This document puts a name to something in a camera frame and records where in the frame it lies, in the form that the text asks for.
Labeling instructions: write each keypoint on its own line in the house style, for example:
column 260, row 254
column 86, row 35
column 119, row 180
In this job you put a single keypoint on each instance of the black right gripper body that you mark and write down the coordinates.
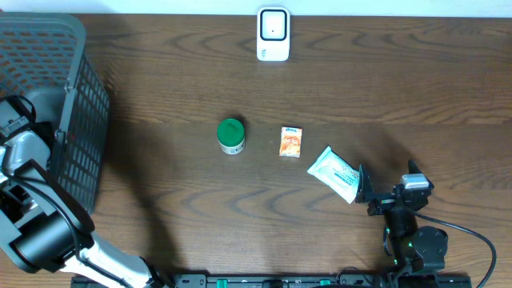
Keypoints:
column 382, row 202

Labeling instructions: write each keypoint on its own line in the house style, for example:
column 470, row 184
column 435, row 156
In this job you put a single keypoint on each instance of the grey plastic mesh basket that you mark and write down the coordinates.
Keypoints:
column 44, row 65

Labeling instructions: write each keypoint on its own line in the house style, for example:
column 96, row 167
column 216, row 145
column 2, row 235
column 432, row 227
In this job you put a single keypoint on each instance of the white barcode scanner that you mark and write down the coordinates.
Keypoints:
column 273, row 34

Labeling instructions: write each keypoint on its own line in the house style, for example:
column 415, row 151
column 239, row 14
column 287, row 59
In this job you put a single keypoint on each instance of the green lid jar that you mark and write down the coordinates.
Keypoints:
column 231, row 136

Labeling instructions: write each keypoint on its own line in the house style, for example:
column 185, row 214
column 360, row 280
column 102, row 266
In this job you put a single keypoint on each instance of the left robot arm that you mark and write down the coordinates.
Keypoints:
column 42, row 226

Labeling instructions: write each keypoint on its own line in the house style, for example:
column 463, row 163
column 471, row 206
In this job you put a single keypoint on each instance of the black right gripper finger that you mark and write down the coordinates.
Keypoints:
column 413, row 168
column 365, row 190

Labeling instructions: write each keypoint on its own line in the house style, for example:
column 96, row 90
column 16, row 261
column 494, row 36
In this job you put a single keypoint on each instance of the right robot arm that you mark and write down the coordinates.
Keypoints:
column 419, row 251

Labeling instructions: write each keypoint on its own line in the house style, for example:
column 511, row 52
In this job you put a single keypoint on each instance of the mint Zappy wipes pack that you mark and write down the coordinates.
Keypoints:
column 337, row 174

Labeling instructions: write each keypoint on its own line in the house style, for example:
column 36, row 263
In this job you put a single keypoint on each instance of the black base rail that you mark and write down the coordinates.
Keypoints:
column 350, row 279

